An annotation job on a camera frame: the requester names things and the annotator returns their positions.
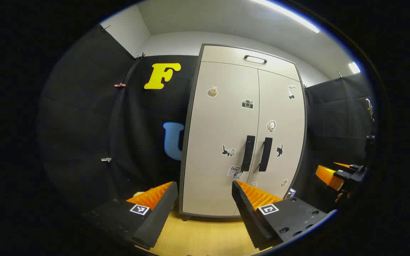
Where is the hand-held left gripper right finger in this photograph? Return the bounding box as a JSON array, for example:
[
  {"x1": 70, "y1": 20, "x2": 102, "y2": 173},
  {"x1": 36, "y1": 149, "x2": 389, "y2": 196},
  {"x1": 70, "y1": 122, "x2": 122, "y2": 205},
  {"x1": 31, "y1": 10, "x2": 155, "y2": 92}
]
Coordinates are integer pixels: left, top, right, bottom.
[{"x1": 231, "y1": 180, "x2": 338, "y2": 251}]

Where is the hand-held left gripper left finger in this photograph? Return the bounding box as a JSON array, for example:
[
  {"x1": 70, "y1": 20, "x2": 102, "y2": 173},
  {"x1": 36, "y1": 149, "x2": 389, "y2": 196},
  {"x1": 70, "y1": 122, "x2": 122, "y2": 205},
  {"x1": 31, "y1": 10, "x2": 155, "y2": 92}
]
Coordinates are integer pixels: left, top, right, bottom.
[{"x1": 84, "y1": 181, "x2": 179, "y2": 250}]

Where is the black cabinet door handle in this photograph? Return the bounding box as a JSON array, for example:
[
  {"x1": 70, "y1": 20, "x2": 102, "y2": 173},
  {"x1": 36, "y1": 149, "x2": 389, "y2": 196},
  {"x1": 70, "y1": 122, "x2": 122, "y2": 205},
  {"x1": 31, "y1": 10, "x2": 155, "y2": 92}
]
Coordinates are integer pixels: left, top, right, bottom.
[
  {"x1": 241, "y1": 135, "x2": 256, "y2": 172},
  {"x1": 258, "y1": 137, "x2": 273, "y2": 172}
]

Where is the dog-sticker white cabinet door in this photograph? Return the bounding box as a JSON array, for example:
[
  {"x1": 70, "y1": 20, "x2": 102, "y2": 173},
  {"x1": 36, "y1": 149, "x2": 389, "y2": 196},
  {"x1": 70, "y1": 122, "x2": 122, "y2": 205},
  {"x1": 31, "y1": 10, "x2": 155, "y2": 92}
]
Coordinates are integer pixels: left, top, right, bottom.
[{"x1": 242, "y1": 69, "x2": 306, "y2": 200}]

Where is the camera-sticker white cabinet door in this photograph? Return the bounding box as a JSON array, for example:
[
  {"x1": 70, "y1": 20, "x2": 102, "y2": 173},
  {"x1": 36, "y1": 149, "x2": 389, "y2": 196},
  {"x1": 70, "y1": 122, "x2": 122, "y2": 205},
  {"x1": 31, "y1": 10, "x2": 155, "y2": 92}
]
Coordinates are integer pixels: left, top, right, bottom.
[{"x1": 182, "y1": 61, "x2": 260, "y2": 217}]

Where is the white double-door shoe cabinet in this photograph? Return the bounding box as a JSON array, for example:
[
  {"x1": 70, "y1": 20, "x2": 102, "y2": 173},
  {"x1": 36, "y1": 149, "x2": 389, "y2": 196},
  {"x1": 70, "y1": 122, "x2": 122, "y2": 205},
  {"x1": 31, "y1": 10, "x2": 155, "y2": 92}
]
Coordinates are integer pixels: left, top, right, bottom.
[{"x1": 179, "y1": 43, "x2": 308, "y2": 222}]

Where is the slim black drawer pull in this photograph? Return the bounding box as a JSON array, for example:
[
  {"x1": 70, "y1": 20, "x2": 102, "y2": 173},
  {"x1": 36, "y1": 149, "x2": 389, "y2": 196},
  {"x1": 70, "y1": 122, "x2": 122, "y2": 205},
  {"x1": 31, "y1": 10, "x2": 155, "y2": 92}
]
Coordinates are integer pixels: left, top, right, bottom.
[{"x1": 244, "y1": 55, "x2": 268, "y2": 64}]

